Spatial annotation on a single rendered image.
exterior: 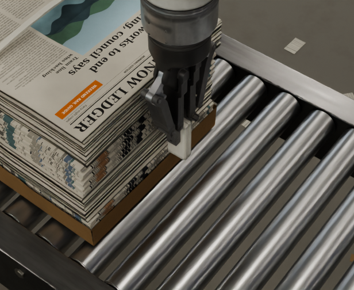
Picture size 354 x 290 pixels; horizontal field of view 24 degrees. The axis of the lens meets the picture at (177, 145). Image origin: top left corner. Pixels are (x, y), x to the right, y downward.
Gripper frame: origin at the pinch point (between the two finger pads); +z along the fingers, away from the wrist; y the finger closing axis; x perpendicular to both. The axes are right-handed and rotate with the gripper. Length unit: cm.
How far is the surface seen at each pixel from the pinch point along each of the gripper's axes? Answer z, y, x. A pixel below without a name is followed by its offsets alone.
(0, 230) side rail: 13.1, 20.3, -16.6
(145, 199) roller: 13.4, 3.7, -3.4
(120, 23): -9.9, -4.4, -13.2
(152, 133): 2.0, 0.5, -4.4
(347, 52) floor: 93, -121, -26
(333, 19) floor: 93, -132, -37
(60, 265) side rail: 13.2, 19.6, -6.0
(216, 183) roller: 13.4, -5.0, 3.2
